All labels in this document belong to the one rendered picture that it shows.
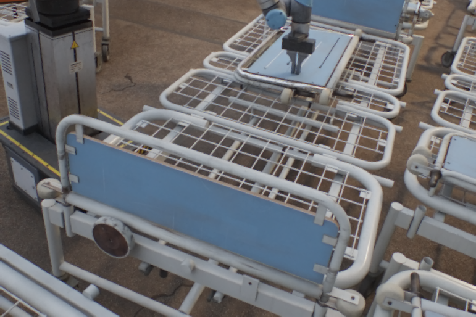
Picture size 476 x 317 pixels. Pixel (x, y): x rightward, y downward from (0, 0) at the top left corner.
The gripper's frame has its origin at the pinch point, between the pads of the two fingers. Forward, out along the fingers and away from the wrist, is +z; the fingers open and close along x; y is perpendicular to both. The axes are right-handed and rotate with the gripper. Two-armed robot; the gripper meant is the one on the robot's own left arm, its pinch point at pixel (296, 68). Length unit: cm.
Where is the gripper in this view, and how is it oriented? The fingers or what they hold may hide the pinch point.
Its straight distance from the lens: 196.2
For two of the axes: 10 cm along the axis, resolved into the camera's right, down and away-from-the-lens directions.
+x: -9.2, -2.3, 3.2
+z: -0.4, 8.6, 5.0
